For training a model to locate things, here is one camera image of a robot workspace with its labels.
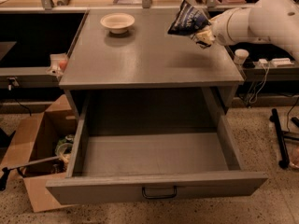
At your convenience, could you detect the blue chip bag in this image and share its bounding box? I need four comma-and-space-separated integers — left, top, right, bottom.
167, 0, 210, 35

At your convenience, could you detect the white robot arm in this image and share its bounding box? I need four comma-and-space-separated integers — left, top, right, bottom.
191, 0, 299, 62

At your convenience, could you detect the grey cabinet counter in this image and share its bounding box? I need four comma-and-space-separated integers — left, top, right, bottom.
58, 7, 246, 120

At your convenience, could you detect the grey open drawer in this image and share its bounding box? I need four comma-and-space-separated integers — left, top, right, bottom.
47, 88, 267, 204

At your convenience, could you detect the white capped bottle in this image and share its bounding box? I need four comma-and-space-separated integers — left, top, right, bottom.
234, 49, 249, 65

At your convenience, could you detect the white power strip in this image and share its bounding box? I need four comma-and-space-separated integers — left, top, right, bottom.
271, 58, 294, 67

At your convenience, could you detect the white paper bowl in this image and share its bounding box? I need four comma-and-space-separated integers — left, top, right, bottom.
100, 13, 135, 34

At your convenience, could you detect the clear plastic snack package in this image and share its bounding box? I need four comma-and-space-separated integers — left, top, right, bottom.
47, 53, 68, 77

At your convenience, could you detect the black tripod leg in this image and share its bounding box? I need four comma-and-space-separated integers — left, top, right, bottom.
270, 108, 290, 169

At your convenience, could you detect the green item in box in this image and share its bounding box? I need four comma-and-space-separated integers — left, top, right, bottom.
55, 134, 75, 163

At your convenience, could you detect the cardboard box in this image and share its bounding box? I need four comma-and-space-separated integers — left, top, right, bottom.
1, 95, 77, 212

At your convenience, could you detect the black drawer handle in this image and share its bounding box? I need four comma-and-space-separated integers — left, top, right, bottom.
142, 186, 178, 200

